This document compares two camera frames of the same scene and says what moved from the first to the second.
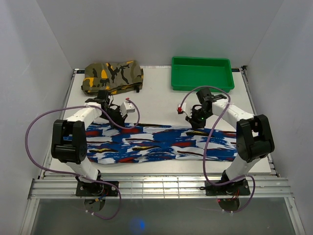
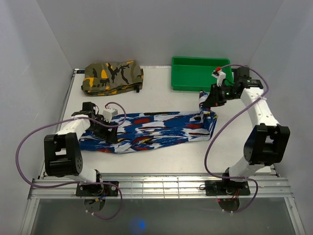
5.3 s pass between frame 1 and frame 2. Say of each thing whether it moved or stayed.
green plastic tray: stayed
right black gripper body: moved
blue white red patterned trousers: moved
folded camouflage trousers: stayed
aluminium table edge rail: stayed
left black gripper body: moved
